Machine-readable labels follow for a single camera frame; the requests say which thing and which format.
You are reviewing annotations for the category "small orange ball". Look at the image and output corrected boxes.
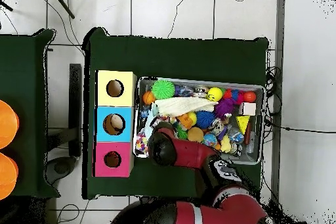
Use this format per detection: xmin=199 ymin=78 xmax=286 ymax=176
xmin=243 ymin=91 xmax=258 ymax=104

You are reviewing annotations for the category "purple plush toy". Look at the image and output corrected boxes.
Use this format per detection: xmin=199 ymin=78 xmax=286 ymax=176
xmin=214 ymin=97 xmax=237 ymax=120

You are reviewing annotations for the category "plain wooden block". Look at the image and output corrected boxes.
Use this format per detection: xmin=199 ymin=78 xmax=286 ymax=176
xmin=238 ymin=102 xmax=257 ymax=117

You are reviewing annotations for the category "cream yellow cloth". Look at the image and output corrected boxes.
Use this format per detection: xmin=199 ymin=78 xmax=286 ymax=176
xmin=154 ymin=96 xmax=219 ymax=119

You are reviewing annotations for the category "wooden box with three holes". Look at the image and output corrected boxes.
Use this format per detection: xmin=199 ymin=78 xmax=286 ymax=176
xmin=93 ymin=69 xmax=138 ymax=178

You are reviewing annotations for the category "yellow triangular block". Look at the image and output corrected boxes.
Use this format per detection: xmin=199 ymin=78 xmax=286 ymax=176
xmin=236 ymin=115 xmax=252 ymax=135

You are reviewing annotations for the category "dark green covered side table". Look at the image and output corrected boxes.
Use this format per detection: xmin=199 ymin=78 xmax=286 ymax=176
xmin=0 ymin=28 xmax=56 ymax=198

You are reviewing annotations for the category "grey floor stand base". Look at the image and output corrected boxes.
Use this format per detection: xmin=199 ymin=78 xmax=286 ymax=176
xmin=46 ymin=128 xmax=78 ymax=185

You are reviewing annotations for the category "yellow ball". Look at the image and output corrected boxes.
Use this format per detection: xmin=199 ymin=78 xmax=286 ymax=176
xmin=207 ymin=87 xmax=224 ymax=102

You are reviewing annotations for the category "dark green table cloth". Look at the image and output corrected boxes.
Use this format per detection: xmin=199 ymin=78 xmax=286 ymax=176
xmin=83 ymin=26 xmax=270 ymax=204

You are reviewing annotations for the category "blue globe ball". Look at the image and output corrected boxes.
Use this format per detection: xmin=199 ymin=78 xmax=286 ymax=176
xmin=203 ymin=133 xmax=219 ymax=148

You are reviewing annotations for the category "orange round bowl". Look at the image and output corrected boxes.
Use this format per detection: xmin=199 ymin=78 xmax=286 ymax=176
xmin=0 ymin=152 xmax=19 ymax=201
xmin=0 ymin=100 xmax=20 ymax=150

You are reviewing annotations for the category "clear mesh bin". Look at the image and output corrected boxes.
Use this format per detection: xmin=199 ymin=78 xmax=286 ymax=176
xmin=133 ymin=78 xmax=266 ymax=166

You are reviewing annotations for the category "black rod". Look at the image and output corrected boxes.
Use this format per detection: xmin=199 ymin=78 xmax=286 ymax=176
xmin=49 ymin=0 xmax=76 ymax=20
xmin=0 ymin=0 xmax=14 ymax=12

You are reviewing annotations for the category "green spiky ball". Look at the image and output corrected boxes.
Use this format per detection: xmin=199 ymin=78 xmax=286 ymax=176
xmin=152 ymin=79 xmax=177 ymax=101

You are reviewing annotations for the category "orange basketball toy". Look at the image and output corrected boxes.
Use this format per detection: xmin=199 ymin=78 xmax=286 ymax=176
xmin=142 ymin=91 xmax=157 ymax=106

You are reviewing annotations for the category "black upright panel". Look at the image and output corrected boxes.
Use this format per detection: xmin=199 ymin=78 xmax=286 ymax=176
xmin=69 ymin=63 xmax=83 ymax=158

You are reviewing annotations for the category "colourful polka dot cloth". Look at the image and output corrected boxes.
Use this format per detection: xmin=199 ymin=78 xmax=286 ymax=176
xmin=135 ymin=131 xmax=150 ymax=154

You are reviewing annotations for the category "blue spiky ball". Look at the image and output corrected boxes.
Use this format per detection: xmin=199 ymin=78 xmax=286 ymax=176
xmin=196 ymin=110 xmax=217 ymax=130

